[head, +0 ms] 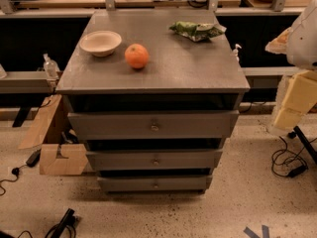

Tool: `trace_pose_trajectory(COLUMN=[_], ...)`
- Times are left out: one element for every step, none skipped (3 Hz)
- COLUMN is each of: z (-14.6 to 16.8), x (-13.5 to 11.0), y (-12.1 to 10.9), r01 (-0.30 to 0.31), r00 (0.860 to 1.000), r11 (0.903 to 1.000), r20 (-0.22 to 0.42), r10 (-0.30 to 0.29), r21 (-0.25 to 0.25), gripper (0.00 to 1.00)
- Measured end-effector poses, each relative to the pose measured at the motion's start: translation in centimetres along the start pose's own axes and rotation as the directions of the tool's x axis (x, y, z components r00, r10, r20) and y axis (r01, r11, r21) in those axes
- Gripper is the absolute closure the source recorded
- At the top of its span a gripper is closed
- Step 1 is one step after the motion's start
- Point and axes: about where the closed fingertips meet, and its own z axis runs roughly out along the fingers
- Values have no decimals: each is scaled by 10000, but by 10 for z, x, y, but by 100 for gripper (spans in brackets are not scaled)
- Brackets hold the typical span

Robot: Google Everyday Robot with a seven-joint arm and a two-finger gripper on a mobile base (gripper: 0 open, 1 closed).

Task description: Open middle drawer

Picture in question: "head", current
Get grey bottom drawer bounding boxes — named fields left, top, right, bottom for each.
left=97, top=176, right=212, bottom=192

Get black cable right floor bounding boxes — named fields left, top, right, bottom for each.
left=270, top=136, right=310, bottom=179

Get white bowl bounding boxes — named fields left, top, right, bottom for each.
left=79, top=31, right=122, bottom=58

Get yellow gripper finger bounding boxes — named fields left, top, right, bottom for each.
left=282, top=70, right=317, bottom=114
left=272, top=108, right=303, bottom=131

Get small white pump bottle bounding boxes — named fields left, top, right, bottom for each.
left=232, top=44, right=242, bottom=62

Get grey drawer cabinet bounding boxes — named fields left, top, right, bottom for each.
left=54, top=8, right=251, bottom=194

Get black device bottom left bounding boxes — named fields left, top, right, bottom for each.
left=45, top=208, right=78, bottom=238

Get black power adapter left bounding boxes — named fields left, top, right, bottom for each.
left=26, top=150, right=41, bottom=168

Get grey drawer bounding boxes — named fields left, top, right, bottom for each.
left=86, top=149, right=222, bottom=171
left=68, top=111, right=239, bottom=140
left=97, top=176, right=212, bottom=192

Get green chip bag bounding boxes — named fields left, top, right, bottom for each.
left=169, top=21, right=226, bottom=42

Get clear plastic bottle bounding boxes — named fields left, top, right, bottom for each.
left=43, top=54, right=59, bottom=79

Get grey top drawer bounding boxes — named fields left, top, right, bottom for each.
left=68, top=111, right=239, bottom=140

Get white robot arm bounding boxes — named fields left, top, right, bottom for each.
left=265, top=0, right=317, bottom=135

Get orange fruit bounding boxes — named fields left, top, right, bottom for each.
left=125, top=44, right=150, bottom=69

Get cardboard box pieces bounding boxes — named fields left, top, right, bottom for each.
left=19, top=94, right=88, bottom=176

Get black stand leg right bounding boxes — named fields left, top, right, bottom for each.
left=288, top=126, right=317, bottom=165

